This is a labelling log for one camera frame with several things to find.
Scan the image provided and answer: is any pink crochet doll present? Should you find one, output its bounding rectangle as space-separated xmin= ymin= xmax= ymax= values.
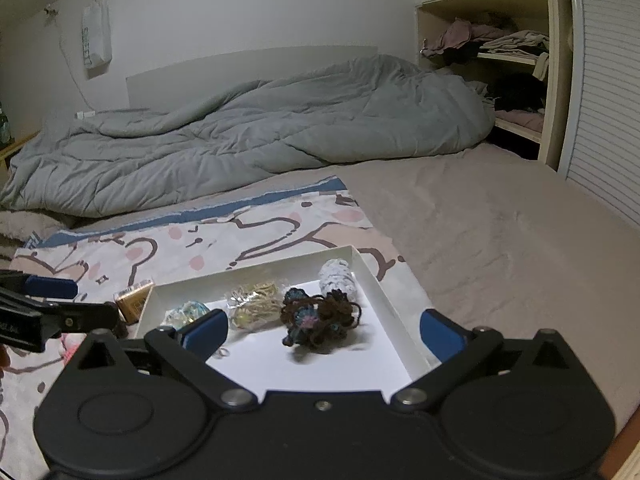
xmin=60 ymin=332 xmax=87 ymax=362

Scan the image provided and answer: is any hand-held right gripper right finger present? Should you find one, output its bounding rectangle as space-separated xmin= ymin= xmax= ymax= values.
xmin=390 ymin=309 xmax=576 ymax=413

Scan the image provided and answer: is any grey white knitted scrunchie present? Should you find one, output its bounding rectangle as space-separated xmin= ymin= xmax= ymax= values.
xmin=318 ymin=258 xmax=357 ymax=296

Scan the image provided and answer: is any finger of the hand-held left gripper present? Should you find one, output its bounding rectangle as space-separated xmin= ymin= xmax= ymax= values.
xmin=0 ymin=270 xmax=79 ymax=302
xmin=47 ymin=301 xmax=121 ymax=333

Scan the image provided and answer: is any white slatted door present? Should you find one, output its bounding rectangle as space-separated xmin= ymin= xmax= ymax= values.
xmin=557 ymin=0 xmax=640 ymax=233

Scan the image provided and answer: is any beige folded clothing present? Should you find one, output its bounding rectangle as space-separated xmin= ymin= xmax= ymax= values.
xmin=477 ymin=30 xmax=551 ymax=57

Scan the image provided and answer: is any cream shelf unit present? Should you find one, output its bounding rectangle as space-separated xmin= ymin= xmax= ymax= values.
xmin=414 ymin=0 xmax=571 ymax=171

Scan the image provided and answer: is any white cable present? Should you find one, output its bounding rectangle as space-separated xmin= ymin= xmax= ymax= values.
xmin=45 ymin=7 xmax=93 ymax=116

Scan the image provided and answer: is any small yellow carton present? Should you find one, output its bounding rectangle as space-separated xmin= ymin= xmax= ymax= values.
xmin=114 ymin=280 xmax=156 ymax=323

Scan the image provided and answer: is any white wall hanging pouch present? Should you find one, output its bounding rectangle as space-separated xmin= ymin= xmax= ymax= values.
xmin=81 ymin=2 xmax=112 ymax=80

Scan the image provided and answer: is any pink folded clothing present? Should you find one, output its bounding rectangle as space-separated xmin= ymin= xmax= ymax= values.
xmin=495 ymin=110 xmax=543 ymax=132

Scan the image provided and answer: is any cartoon printed blanket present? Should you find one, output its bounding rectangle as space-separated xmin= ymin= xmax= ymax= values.
xmin=0 ymin=176 xmax=408 ymax=441

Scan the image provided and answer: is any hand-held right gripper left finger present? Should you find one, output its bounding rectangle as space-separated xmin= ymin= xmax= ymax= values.
xmin=75 ymin=309 xmax=258 ymax=413

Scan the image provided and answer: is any pink crumpled clothing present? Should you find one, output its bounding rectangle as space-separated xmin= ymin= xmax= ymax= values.
xmin=420 ymin=17 xmax=501 ymax=58

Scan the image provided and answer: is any grey duvet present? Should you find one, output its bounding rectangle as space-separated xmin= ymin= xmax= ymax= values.
xmin=0 ymin=55 xmax=496 ymax=218

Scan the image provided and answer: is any bed with beige sheet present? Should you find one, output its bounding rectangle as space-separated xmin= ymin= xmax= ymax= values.
xmin=0 ymin=142 xmax=640 ymax=480

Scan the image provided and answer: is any white shallow cardboard box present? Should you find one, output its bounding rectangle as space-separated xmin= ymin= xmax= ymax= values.
xmin=135 ymin=244 xmax=435 ymax=396

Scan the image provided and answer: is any black clothing pile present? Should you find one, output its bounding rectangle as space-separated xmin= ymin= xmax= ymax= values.
xmin=482 ymin=74 xmax=547 ymax=113

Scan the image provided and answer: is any beige fluffy pillow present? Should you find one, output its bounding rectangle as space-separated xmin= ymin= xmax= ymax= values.
xmin=0 ymin=210 xmax=76 ymax=241

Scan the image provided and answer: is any wooden side ledge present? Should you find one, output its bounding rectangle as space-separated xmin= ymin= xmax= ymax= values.
xmin=0 ymin=132 xmax=41 ymax=176

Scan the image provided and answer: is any bunch of dark scrunchies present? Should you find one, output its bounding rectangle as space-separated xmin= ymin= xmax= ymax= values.
xmin=280 ymin=287 xmax=362 ymax=351

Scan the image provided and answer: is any clear bag of hair ties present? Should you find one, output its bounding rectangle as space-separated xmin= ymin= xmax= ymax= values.
xmin=225 ymin=280 xmax=286 ymax=331

